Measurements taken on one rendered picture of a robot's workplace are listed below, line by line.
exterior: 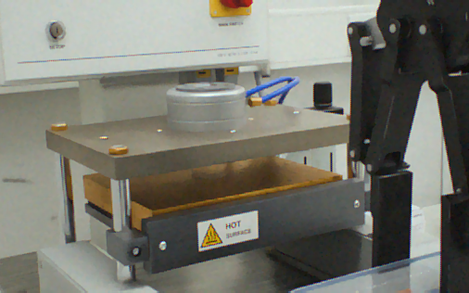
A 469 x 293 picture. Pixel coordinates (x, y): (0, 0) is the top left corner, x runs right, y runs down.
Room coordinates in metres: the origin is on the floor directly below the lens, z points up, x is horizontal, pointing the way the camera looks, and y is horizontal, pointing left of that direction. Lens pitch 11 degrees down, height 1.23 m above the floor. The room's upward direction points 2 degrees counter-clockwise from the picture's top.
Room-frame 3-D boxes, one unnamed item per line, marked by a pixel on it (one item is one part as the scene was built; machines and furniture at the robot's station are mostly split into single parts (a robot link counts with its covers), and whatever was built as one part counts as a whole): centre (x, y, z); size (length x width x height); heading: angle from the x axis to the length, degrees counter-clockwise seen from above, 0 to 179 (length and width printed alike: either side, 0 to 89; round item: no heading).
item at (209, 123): (0.77, 0.03, 1.08); 0.31 x 0.24 x 0.13; 121
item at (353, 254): (0.74, -0.13, 0.96); 0.26 x 0.05 x 0.07; 31
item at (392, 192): (0.51, -0.11, 1.07); 0.03 x 0.01 x 0.07; 121
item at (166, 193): (0.74, 0.02, 1.07); 0.22 x 0.17 x 0.10; 121
